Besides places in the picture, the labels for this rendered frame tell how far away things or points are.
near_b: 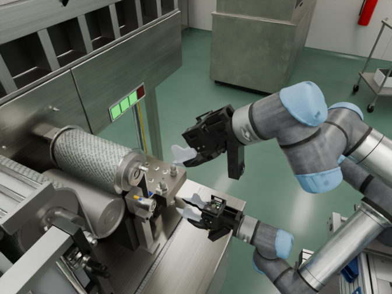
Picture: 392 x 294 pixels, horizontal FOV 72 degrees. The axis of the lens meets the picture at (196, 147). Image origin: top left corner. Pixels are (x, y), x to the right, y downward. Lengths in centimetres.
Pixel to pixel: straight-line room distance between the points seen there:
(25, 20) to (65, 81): 21
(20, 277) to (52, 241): 6
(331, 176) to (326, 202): 202
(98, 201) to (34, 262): 34
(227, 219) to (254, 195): 156
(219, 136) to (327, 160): 21
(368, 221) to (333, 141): 37
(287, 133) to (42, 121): 76
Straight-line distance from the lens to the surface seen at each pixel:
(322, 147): 50
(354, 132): 60
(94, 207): 80
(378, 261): 145
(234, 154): 57
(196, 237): 108
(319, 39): 517
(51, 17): 96
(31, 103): 95
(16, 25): 90
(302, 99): 45
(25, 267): 51
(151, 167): 114
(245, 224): 83
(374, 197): 86
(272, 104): 47
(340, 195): 264
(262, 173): 257
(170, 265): 104
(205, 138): 55
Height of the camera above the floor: 184
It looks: 42 degrees down
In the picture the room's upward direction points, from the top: straight up
